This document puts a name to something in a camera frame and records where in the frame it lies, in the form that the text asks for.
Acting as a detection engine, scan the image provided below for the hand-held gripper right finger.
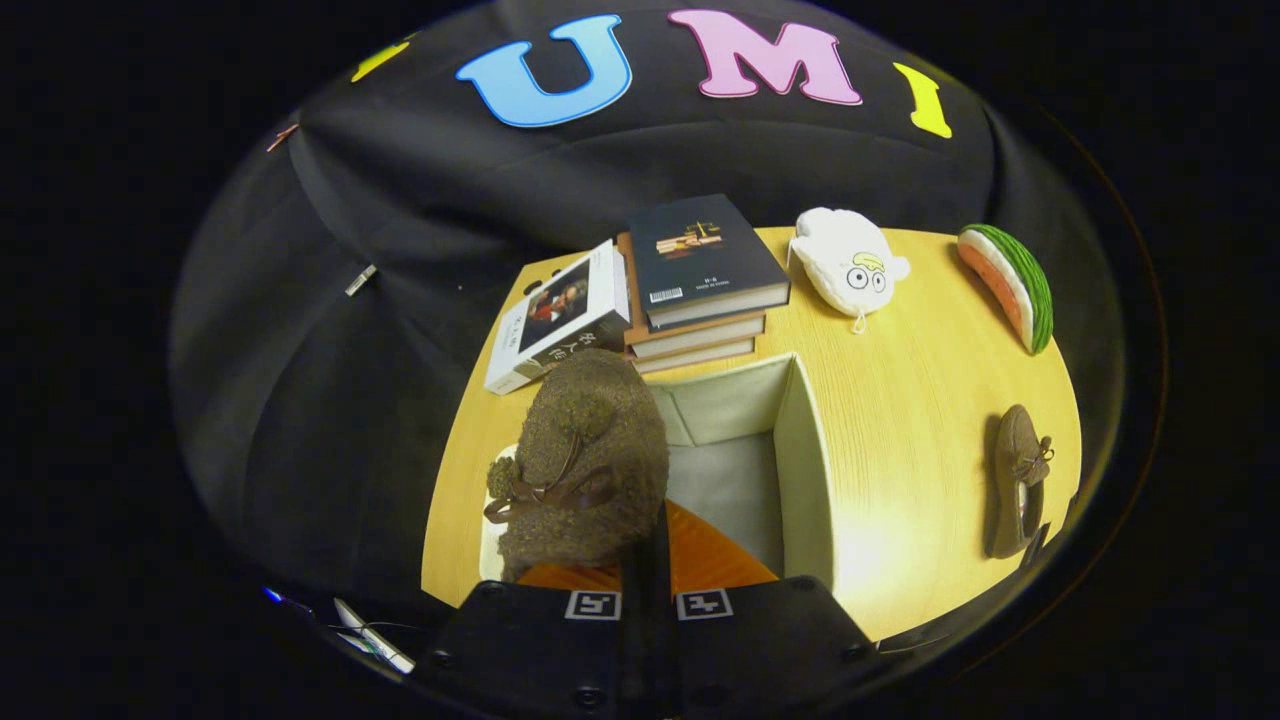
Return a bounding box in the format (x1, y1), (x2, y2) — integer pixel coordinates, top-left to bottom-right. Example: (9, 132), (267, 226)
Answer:
(650, 498), (878, 720)

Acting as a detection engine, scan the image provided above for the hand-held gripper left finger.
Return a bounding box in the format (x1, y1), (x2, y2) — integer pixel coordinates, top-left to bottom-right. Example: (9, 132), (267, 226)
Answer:
(413, 540), (653, 720)

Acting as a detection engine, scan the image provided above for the grey fabric storage box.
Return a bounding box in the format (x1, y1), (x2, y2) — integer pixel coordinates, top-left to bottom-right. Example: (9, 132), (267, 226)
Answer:
(480, 352), (836, 591)

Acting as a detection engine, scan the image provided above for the brown fuzzy shoe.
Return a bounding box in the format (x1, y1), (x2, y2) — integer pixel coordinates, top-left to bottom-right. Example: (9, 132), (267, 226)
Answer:
(985, 404), (1056, 559)
(483, 348), (671, 583)

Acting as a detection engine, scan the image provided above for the flat white device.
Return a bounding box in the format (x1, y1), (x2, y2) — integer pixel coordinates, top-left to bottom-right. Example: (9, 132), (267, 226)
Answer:
(333, 597), (416, 675)

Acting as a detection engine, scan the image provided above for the white portrait cover book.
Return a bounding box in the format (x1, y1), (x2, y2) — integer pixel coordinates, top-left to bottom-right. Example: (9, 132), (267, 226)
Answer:
(484, 240), (631, 396)

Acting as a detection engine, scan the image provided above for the white plush toy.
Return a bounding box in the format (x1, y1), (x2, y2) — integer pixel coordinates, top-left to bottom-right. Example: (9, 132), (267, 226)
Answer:
(788, 207), (911, 334)

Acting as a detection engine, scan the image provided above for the dark scales cover book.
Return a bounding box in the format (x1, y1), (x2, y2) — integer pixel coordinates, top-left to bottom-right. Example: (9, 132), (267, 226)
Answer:
(628, 194), (791, 331)

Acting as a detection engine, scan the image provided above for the watermelon slice plush toy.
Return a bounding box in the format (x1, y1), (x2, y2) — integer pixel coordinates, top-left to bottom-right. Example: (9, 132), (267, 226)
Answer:
(957, 223), (1054, 356)

